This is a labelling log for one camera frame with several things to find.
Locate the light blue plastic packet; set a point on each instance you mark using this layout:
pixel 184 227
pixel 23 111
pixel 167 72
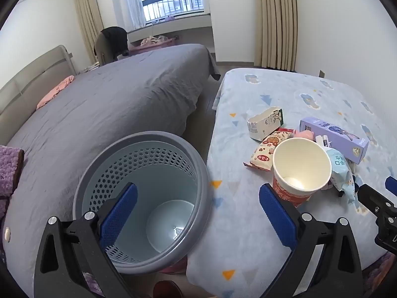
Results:
pixel 339 167

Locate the pink pig toy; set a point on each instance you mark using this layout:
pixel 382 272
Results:
pixel 305 134

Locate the grey-blue perforated waste basket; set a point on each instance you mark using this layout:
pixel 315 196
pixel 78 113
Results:
pixel 173 223

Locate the white and green carton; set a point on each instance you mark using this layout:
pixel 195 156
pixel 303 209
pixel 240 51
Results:
pixel 263 124

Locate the beige curtain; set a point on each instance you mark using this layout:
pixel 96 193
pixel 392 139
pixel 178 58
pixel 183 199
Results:
pixel 277 21
pixel 88 15

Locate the white oval gadget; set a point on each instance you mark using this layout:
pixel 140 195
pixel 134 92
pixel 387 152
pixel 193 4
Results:
pixel 6 234

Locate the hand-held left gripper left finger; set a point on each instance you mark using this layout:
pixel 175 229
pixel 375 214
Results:
pixel 119 214

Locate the small white tube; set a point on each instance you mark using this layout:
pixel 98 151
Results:
pixel 322 140

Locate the purple patterned cloth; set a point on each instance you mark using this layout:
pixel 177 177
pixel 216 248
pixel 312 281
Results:
pixel 381 276

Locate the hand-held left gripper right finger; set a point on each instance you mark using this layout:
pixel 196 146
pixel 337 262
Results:
pixel 277 217

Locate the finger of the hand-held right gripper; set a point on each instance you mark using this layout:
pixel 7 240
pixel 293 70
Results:
pixel 391 184
pixel 375 201

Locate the purple fuzzy blanket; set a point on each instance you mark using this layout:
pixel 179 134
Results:
pixel 7 167

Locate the white paper cup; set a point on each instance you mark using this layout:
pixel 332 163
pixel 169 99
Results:
pixel 297 161

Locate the black garment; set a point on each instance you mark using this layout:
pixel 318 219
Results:
pixel 116 38

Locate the grey bed headboard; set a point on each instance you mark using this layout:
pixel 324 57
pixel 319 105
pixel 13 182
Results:
pixel 28 74

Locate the pink cloth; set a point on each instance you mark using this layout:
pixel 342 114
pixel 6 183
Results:
pixel 55 91

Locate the purple cardboard box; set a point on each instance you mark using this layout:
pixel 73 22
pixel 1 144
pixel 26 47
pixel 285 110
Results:
pixel 335 133

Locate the pink plastic item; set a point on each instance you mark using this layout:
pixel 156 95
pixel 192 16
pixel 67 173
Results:
pixel 175 267

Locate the red and white snack packet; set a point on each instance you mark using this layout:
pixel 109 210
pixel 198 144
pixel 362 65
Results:
pixel 265 150

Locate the white sheer curtain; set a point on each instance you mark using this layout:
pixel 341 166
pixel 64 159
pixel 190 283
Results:
pixel 131 0

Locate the pink plastic basin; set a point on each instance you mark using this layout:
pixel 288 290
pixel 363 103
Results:
pixel 145 47

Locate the bed with grey sheet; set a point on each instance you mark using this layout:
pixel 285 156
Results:
pixel 108 105

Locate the white window ledge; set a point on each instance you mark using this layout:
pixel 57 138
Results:
pixel 186 24

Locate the beige chair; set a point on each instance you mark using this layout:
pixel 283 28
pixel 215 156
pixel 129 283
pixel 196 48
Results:
pixel 102 49

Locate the dark red round object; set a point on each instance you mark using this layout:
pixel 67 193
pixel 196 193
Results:
pixel 167 290

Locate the small purple item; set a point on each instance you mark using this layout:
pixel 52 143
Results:
pixel 170 18

